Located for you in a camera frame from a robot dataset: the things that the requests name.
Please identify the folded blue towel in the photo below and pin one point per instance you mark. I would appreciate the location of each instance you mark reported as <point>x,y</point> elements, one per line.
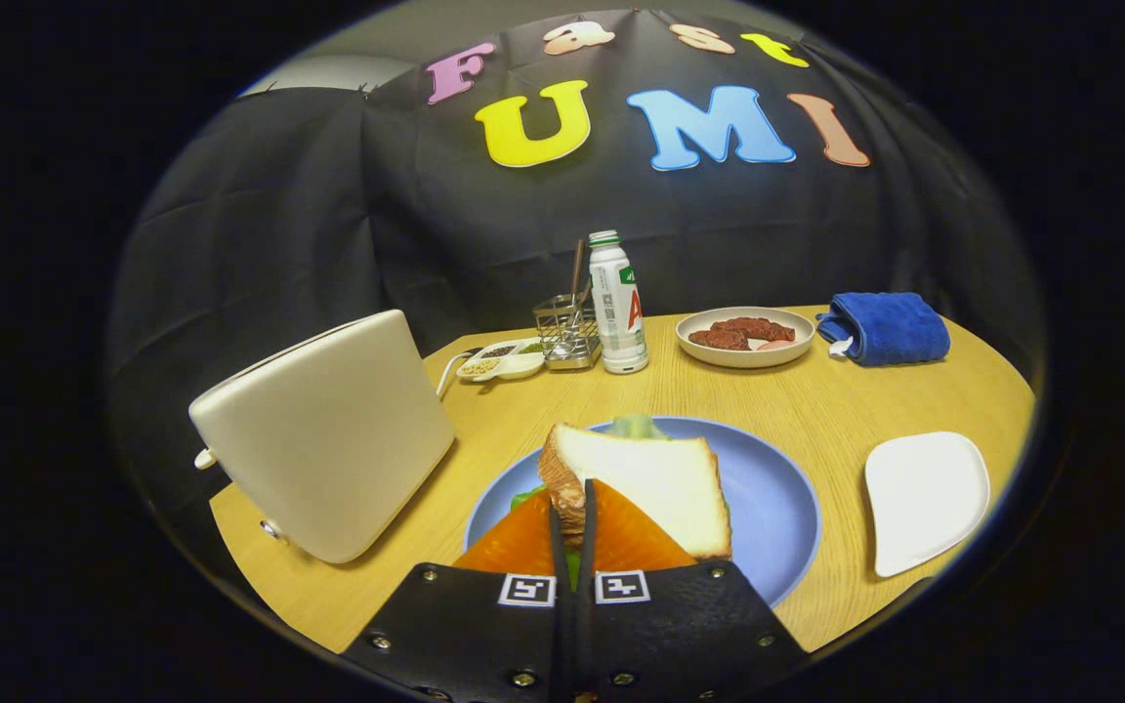
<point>890,327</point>

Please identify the blue round plate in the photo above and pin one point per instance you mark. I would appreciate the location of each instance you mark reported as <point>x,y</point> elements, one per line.
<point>768,508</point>

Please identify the small beige round plate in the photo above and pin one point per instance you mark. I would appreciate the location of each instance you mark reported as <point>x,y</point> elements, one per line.
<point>743,357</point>

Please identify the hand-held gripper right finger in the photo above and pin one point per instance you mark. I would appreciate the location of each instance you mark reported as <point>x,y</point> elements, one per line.
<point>587,552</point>

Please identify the brown chopstick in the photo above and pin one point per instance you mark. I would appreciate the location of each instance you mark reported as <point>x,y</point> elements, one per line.
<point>585,293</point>
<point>577,268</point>

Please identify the white toaster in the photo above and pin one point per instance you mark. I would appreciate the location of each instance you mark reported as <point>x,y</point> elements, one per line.
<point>328,439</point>

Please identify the black backdrop cloth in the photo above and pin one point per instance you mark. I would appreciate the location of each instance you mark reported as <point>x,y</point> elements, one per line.
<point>279,244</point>

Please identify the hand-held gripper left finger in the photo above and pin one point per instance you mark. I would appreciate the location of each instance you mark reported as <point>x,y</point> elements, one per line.
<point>561,557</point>

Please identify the pink sausage slice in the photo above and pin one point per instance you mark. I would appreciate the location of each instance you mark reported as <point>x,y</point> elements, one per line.
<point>775,345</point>

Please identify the white divided condiment dish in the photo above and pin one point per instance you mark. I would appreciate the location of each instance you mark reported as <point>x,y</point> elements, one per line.
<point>519,366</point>

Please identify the white bread slice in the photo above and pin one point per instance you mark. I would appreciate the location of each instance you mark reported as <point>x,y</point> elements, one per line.
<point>650,478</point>

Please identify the brown meat patty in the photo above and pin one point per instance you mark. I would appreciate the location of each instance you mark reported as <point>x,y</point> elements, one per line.
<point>719,339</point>
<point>763,329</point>

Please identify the green lettuce leaf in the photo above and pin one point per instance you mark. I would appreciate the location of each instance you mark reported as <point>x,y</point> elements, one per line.
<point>636,428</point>

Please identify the white plastic drink bottle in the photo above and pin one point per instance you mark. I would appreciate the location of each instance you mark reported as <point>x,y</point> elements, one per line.
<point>618,332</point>

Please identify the white square plate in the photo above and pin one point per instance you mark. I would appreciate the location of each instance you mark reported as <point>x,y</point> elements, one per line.
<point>924,498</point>

